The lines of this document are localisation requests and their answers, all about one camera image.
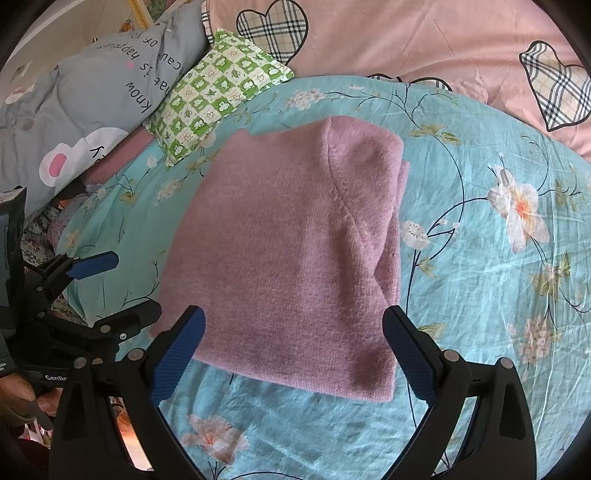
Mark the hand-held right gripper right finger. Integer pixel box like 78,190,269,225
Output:
382,305,539,480

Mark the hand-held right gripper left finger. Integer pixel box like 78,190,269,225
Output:
48,305,206,480

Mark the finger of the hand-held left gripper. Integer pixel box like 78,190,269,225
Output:
36,299,162,365
25,251,120,301

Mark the pink knitted sweater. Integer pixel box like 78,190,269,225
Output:
150,115,411,404

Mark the person's left hand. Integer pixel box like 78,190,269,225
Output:
0,369,62,428

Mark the small-flower print cloth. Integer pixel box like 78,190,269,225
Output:
21,194,100,326

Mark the teal floral blanket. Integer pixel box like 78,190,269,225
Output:
60,76,591,480

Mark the mauve cloth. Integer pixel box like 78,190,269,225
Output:
85,129,155,188

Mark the grey printed quilt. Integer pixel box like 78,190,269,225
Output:
0,7,215,215

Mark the green checkered pillow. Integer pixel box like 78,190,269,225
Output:
143,28,296,168

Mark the pink heart-print bed sheet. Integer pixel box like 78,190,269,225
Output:
203,0,591,162

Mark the yellow picture frame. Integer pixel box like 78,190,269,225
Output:
121,0,160,27

